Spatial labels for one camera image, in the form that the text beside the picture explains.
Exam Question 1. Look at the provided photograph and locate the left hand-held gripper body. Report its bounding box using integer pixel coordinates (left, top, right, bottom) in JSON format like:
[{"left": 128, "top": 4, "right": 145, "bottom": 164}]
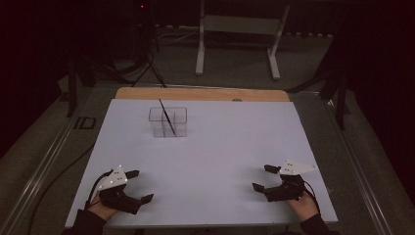
[{"left": 97, "top": 164, "right": 145, "bottom": 215}]

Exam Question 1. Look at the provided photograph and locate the right hand-held gripper cable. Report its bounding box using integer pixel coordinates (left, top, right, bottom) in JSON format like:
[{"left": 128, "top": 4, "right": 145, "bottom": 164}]
[{"left": 301, "top": 180, "right": 323, "bottom": 215}]

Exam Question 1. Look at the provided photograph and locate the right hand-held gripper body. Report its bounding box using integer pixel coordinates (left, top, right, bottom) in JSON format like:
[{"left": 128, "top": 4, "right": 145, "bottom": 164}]
[{"left": 263, "top": 159, "right": 318, "bottom": 203}]

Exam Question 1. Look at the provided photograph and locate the black floor cable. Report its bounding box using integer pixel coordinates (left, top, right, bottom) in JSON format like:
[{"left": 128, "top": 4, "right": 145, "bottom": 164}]
[{"left": 25, "top": 143, "right": 96, "bottom": 235}]

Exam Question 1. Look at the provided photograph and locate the white board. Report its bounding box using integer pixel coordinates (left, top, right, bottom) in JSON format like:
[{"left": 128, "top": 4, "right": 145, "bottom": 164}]
[{"left": 64, "top": 98, "right": 339, "bottom": 229}]

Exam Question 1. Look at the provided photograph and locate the black metal stand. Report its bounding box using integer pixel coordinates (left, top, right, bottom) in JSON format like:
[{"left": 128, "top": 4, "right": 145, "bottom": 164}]
[
  {"left": 318, "top": 65, "right": 352, "bottom": 131},
  {"left": 66, "top": 58, "right": 96, "bottom": 118}
]

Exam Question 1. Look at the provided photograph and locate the left hand-held gripper cable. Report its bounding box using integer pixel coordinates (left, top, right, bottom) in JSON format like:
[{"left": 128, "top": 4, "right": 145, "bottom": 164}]
[{"left": 84, "top": 169, "right": 115, "bottom": 211}]

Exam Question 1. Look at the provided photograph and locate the wooden table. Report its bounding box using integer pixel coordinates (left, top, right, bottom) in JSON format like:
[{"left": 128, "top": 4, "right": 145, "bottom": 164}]
[{"left": 115, "top": 86, "right": 291, "bottom": 103}]

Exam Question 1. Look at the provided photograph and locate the white cable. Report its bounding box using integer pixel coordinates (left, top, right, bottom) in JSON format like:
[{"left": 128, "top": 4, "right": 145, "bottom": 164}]
[{"left": 156, "top": 23, "right": 201, "bottom": 46}]

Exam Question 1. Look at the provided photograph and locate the black rectangular frame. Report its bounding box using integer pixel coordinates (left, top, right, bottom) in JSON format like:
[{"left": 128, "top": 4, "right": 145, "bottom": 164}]
[{"left": 72, "top": 116, "right": 98, "bottom": 130}]

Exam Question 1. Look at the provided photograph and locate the person's left hand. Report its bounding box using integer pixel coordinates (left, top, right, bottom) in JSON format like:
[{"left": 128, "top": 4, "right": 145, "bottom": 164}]
[{"left": 87, "top": 191, "right": 119, "bottom": 222}]

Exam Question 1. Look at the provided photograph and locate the white metal stand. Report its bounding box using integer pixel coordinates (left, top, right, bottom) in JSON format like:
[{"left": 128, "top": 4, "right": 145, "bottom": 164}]
[{"left": 195, "top": 0, "right": 292, "bottom": 81}]

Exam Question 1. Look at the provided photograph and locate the black tripod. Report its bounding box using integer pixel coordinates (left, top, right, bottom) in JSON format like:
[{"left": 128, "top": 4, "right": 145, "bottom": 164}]
[{"left": 130, "top": 0, "right": 167, "bottom": 89}]

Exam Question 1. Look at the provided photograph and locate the thin black brush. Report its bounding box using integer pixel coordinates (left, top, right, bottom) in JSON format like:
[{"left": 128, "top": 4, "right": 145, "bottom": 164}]
[{"left": 159, "top": 98, "right": 178, "bottom": 138}]

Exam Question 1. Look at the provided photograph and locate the hand-held gripper cable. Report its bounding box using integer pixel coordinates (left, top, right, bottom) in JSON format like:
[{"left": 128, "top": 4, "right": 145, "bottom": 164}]
[
  {"left": 301, "top": 180, "right": 323, "bottom": 215},
  {"left": 84, "top": 169, "right": 115, "bottom": 211}
]

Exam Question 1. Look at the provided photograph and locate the clear plastic organizer box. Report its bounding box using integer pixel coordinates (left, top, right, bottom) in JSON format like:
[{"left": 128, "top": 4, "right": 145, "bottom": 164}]
[{"left": 148, "top": 107, "right": 189, "bottom": 138}]

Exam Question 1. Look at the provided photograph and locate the metal floor rail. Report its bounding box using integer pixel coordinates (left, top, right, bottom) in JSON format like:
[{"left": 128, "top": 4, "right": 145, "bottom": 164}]
[
  {"left": 0, "top": 112, "right": 82, "bottom": 231},
  {"left": 324, "top": 97, "right": 394, "bottom": 235}
]

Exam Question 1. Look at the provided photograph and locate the person's right hand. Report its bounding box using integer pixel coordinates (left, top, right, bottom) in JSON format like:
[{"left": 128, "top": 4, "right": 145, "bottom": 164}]
[{"left": 286, "top": 191, "right": 320, "bottom": 223}]

